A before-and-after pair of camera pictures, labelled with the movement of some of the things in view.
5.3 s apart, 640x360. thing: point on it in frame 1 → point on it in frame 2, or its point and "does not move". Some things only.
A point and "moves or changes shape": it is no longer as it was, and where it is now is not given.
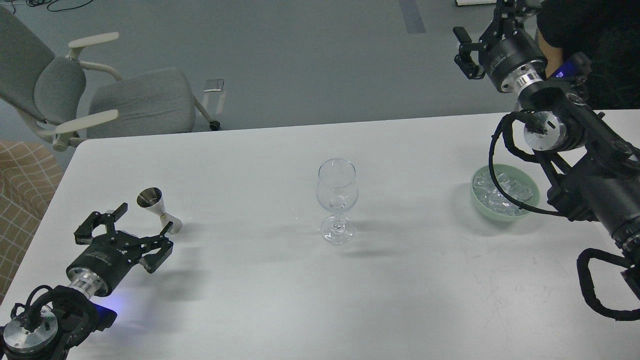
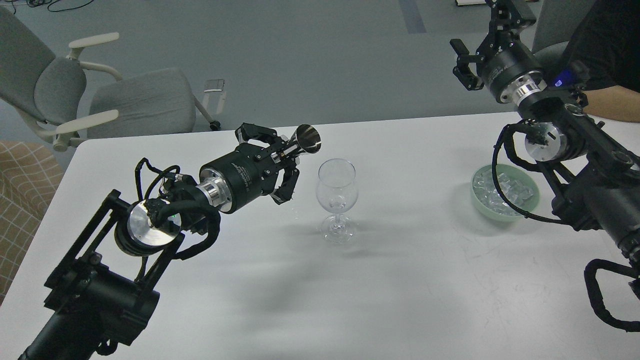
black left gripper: [111, 256] → [248, 171]
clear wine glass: [337, 188] does not move
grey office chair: [63, 100] does not move
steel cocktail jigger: [151, 198] moves or changes shape
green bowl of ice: [516, 182] does not move
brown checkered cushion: [29, 174] does not move
